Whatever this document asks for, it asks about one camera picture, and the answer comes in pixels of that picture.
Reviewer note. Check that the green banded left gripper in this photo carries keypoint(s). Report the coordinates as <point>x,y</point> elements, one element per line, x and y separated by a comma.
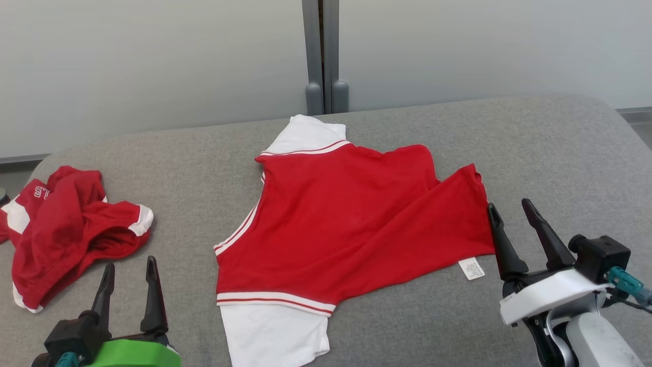
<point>132,354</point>

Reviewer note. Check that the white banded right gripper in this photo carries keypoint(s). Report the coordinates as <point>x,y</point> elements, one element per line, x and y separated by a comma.
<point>545,295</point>

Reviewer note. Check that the red shorts white trim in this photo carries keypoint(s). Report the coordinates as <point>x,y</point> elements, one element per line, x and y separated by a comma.
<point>66,229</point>

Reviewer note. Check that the red jersey white sleeves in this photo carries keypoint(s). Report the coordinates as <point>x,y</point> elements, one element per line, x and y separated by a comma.
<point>346,219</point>

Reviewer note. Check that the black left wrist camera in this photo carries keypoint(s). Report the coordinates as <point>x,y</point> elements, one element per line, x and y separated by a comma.
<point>71,336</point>

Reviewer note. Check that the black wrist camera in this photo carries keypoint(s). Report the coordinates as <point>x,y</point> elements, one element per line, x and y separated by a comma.
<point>71,336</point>
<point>601,255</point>

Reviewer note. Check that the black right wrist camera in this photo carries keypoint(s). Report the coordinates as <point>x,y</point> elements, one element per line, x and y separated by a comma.
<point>601,255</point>

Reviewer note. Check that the teal left camera connector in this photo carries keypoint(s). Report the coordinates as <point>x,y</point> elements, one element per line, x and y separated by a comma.
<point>67,361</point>

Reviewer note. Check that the teal camera connector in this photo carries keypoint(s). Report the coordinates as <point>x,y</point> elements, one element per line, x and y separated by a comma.
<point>67,361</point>
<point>626,283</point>

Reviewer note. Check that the teal right camera connector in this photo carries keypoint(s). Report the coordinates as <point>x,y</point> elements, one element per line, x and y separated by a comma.
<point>626,283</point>

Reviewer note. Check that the grey wall baseboard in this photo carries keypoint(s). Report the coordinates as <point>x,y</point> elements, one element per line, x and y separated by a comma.
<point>20,159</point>
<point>636,114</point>

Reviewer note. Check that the grey partition post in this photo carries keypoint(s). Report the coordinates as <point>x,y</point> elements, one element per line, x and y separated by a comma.
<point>333,51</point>
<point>311,51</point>

